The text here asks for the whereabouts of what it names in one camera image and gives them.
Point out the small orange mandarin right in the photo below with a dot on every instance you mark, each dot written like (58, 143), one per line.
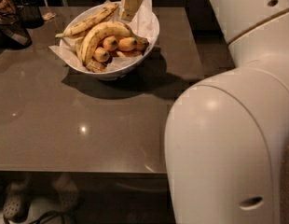
(127, 44)

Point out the small wrapped packet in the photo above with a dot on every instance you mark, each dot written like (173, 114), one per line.
(48, 16)

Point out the black mesh basket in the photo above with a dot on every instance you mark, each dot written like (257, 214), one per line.
(13, 35)

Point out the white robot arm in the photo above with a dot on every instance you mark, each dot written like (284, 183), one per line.
(226, 136)

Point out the small orange mandarin middle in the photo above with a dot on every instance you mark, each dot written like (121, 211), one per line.
(110, 43)

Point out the white ceramic bowl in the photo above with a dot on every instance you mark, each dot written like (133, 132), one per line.
(119, 73)

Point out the small orange mandarin left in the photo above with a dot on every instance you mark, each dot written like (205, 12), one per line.
(101, 54)

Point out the black mesh pen cup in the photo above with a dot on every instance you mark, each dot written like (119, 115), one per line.
(30, 13)

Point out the small banana at front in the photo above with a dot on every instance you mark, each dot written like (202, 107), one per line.
(93, 65)

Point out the long banana at back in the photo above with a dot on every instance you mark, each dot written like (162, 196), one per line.
(106, 13)

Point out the large spotted yellow banana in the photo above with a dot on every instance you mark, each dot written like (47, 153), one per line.
(101, 31)

